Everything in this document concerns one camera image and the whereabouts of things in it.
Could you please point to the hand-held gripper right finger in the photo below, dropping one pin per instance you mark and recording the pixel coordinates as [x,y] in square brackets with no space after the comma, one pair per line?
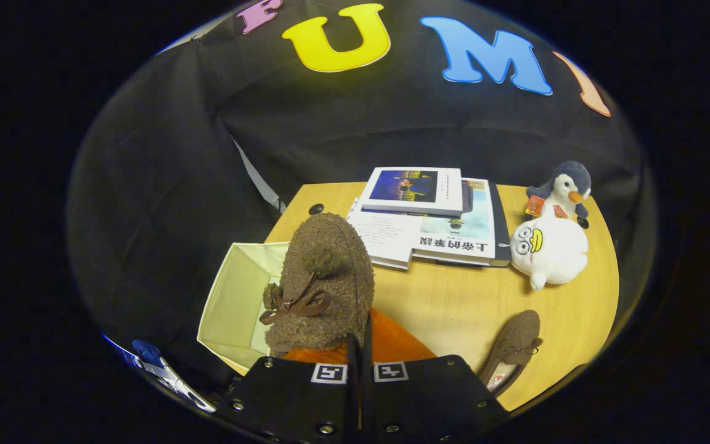
[429,394]

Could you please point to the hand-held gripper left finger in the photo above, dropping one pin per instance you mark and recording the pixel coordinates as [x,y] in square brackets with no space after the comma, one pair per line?
[293,401]

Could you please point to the brown fuzzy shoe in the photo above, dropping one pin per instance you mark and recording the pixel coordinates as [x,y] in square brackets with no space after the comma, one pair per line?
[330,277]
[515,339]

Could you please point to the cream fabric storage box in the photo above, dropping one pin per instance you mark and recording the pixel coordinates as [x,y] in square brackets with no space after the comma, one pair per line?
[232,296]

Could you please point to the cluttered white desk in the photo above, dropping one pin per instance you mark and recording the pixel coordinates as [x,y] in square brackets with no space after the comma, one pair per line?
[173,382]

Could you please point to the small blue item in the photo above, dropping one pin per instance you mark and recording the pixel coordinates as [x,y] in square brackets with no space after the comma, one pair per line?
[146,351]

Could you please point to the book with pale blue cover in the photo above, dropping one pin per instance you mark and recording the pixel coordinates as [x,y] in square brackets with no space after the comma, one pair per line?
[472,228]

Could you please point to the white plush toy with glasses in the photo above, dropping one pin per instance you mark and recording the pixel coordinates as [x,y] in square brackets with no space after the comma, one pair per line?
[552,253]

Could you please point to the white book with blue picture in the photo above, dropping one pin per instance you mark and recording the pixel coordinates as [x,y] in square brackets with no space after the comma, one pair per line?
[410,188]

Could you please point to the black backdrop cloth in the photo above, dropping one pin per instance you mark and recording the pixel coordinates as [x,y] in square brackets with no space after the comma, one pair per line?
[176,185]

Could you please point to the grey penguin plush toy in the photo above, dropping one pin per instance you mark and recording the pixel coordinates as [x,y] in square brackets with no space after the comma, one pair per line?
[567,182]

